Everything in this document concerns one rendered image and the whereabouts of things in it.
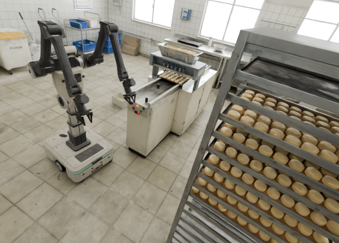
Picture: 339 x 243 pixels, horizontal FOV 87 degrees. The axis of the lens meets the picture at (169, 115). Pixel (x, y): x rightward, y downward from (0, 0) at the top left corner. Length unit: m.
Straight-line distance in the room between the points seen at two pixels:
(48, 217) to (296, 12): 5.67
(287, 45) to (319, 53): 0.08
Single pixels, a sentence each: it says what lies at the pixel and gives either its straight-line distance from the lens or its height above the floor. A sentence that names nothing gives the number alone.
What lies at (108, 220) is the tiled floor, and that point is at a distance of 2.08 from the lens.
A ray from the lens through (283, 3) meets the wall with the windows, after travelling 5.44.
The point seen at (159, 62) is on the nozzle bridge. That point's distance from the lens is 2.66.
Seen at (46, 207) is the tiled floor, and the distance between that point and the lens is 2.28.
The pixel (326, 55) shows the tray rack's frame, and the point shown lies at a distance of 0.63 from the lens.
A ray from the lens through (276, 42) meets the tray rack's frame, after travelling 0.62.
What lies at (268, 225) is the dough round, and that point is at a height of 1.06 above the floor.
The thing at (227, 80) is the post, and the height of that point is 1.66.
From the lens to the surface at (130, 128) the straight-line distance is 2.31.
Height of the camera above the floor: 1.87
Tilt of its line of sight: 33 degrees down
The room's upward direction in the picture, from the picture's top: 11 degrees clockwise
